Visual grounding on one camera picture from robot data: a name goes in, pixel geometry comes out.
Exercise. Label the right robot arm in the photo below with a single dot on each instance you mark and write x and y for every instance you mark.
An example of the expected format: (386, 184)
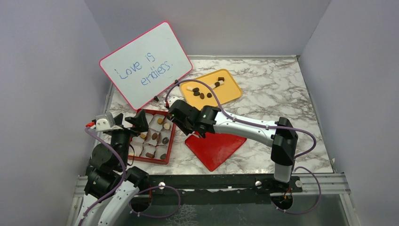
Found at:
(278, 135)

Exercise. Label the dark round chocolate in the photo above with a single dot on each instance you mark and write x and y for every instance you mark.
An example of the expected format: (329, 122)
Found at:
(165, 140)

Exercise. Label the red chocolate box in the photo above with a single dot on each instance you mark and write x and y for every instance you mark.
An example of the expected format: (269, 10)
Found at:
(139, 147)

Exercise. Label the white board with pink frame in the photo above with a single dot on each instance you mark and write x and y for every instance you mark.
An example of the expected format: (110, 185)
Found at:
(147, 65)

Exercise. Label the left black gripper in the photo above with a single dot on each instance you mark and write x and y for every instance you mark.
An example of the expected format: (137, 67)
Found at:
(139, 120)

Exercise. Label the red box lid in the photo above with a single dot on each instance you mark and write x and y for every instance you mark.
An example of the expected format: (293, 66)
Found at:
(214, 149)

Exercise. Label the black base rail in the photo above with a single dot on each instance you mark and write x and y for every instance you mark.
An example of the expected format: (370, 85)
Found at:
(214, 189)

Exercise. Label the yellow plastic tray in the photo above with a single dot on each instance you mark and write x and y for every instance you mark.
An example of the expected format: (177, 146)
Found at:
(225, 87)

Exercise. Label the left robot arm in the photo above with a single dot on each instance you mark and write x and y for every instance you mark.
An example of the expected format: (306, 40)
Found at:
(111, 185)

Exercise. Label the brown square chocolate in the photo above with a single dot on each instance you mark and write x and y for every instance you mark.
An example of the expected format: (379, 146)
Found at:
(150, 155)

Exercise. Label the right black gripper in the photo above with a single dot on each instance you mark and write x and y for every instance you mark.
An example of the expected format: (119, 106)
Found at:
(186, 131)

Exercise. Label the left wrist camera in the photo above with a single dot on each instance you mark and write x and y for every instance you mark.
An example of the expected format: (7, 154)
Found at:
(104, 123)

